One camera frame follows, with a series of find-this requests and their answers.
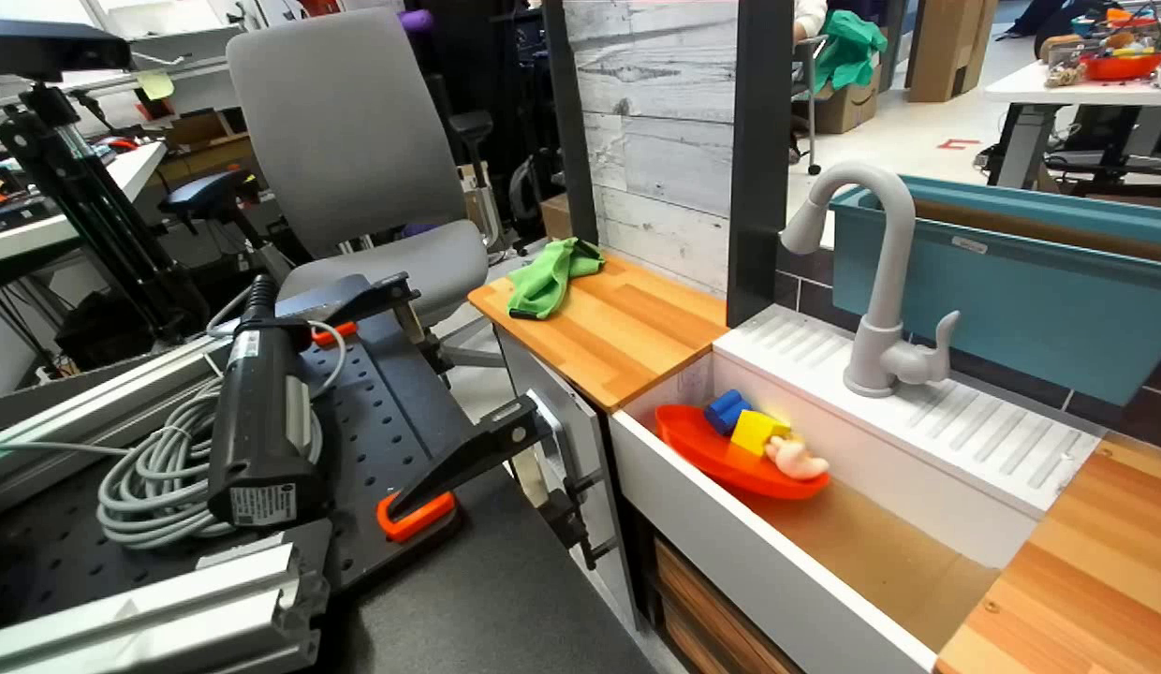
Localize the green towel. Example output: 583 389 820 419
504 235 604 319

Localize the blue toy block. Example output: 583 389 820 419
709 389 749 436

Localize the yellow toy block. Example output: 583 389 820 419
732 410 790 457

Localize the black orange clamp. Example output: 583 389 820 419
375 396 538 542

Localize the grey office chair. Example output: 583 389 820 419
226 9 487 322

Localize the grey sink faucet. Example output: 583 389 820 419
779 161 961 396

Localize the white sink basin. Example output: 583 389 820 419
610 309 1101 674

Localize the aluminium extrusion bar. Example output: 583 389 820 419
0 540 327 674

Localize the teal plastic bin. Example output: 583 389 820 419
831 174 1161 411

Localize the black tripod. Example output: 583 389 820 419
0 83 206 341

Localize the grey coiled cable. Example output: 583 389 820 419
95 319 353 553

